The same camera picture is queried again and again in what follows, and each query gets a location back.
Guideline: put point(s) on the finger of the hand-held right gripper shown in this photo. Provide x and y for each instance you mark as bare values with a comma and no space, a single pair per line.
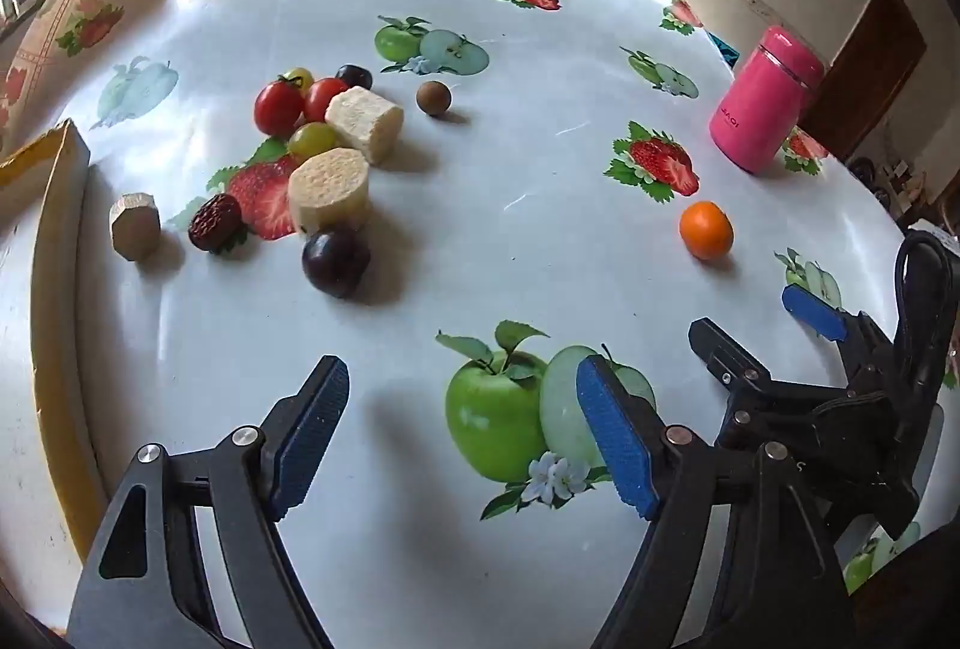
724,352
814,315

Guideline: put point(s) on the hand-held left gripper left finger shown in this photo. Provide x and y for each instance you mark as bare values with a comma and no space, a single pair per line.
311,439

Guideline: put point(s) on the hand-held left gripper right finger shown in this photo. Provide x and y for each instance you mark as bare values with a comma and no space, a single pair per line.
615,439

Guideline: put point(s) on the small orange mandarin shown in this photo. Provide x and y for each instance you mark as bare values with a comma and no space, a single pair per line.
706,231

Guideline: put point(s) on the large dark plum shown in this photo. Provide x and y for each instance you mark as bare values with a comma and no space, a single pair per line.
335,262

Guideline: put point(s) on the red dried date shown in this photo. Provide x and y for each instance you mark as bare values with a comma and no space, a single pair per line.
214,221

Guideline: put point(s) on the yellow-rimmed white foam tray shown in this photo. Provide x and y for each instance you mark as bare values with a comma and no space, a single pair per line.
56,259

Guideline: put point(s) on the brown longan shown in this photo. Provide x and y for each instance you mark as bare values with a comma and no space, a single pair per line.
434,98

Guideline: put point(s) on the pink thermos cup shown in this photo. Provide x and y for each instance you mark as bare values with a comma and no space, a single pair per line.
761,101

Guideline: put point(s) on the fruit-printed white tablecloth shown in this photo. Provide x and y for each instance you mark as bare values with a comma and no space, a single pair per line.
510,221

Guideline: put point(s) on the brown wooden door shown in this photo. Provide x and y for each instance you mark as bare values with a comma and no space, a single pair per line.
870,71

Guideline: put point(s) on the octagonal wooden block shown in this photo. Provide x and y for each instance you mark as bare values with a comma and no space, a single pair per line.
135,227

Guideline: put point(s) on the blue packet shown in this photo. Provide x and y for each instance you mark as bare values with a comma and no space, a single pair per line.
721,48

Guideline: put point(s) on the green grape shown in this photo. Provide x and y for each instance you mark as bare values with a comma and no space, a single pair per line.
311,140

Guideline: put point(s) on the red cherry tomato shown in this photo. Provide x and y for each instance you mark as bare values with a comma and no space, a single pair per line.
324,97
277,109

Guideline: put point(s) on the yellow-green grape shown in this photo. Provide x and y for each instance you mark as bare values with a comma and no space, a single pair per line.
300,77

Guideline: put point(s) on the dark grape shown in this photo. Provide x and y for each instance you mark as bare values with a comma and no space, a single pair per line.
354,76

